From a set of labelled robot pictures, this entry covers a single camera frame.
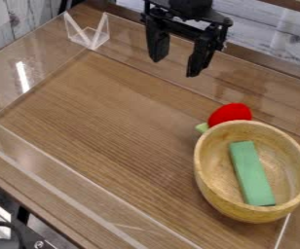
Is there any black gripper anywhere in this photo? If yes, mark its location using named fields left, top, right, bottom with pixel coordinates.
left=141, top=0, right=233, bottom=77

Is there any red plush fruit green leaf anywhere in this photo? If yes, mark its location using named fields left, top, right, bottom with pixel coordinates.
left=195, top=103, right=253, bottom=133

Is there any green rectangular block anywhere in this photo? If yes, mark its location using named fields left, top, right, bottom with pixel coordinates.
left=229, top=141, right=276, bottom=206

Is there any wooden bowl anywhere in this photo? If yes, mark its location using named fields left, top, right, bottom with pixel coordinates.
left=193, top=121, right=300, bottom=224

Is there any clear acrylic corner bracket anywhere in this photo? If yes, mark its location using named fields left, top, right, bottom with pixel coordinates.
left=63, top=13, right=110, bottom=51

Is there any clear acrylic front wall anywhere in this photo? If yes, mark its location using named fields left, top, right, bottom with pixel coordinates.
left=0, top=125, right=201, bottom=249

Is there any black table leg bracket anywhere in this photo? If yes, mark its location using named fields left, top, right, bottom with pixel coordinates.
left=11, top=206, right=56, bottom=249

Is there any black cable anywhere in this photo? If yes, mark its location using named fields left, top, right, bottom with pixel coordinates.
left=0, top=221, right=26, bottom=249

